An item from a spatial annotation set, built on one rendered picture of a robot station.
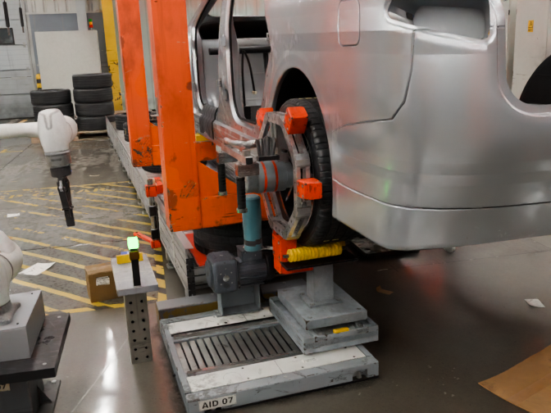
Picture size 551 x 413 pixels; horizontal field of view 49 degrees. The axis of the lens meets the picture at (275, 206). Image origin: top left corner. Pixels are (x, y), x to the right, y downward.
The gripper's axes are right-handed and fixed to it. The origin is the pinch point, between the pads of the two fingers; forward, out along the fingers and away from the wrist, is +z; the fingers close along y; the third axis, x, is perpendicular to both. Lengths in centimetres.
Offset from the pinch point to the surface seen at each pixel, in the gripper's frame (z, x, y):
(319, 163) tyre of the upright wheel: -9, 99, 5
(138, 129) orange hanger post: -5, 14, -252
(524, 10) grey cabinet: -70, 452, -435
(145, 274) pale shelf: 35.5, 22.8, -21.9
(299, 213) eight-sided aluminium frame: 11, 90, 3
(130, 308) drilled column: 52, 13, -27
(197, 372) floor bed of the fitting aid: 74, 40, 1
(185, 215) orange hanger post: 21, 43, -61
